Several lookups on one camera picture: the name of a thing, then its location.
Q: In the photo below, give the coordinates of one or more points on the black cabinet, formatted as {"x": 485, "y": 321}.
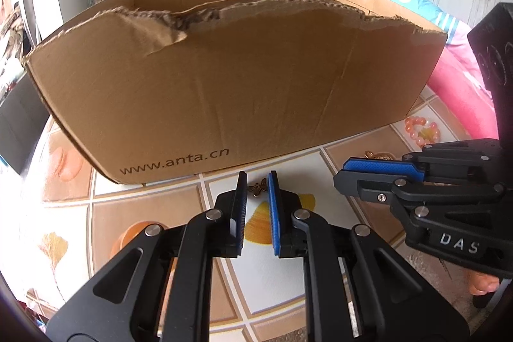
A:
{"x": 20, "y": 125}

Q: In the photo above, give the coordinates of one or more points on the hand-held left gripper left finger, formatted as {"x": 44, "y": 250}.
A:
{"x": 241, "y": 213}

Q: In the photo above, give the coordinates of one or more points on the person's right hand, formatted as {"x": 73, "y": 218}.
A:
{"x": 483, "y": 284}

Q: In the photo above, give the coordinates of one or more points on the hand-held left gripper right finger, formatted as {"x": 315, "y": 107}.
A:
{"x": 274, "y": 213}

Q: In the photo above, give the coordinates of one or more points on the pile of clothes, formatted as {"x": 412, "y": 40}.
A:
{"x": 12, "y": 41}

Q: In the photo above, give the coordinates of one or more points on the brown cardboard box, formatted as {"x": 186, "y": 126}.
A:
{"x": 240, "y": 93}

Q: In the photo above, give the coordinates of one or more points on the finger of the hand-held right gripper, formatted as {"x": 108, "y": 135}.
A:
{"x": 380, "y": 165}
{"x": 360, "y": 185}

